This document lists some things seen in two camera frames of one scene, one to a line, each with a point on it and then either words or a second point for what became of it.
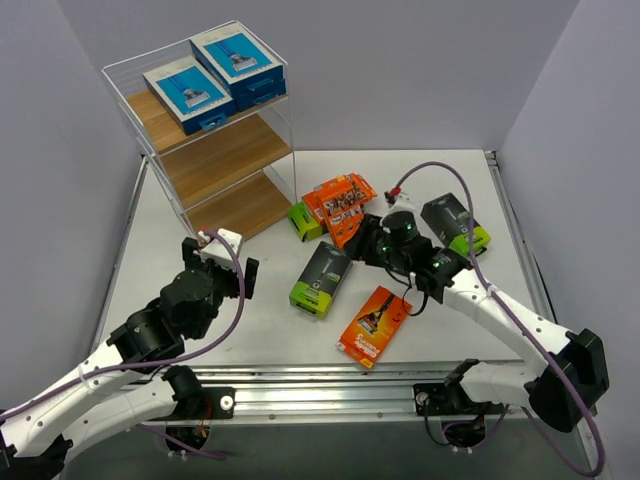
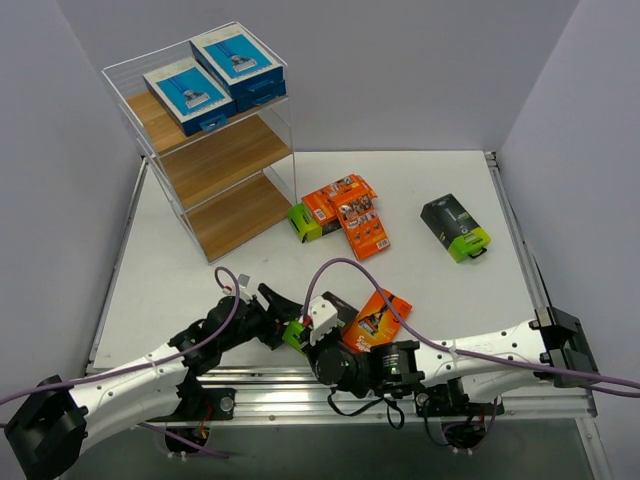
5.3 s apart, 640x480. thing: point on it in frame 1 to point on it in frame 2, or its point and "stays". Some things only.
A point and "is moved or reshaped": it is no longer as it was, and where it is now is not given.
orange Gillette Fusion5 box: [343, 199] is moved or reshaped
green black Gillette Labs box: [449, 219] stays
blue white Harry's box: [238, 58] stays
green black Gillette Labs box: [322, 274] to [345, 315]
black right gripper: [370, 240] to [310, 345]
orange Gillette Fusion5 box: [373, 327] stays
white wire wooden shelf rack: [212, 118] stays
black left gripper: [248, 278] to [273, 320]
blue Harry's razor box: [192, 100] stays
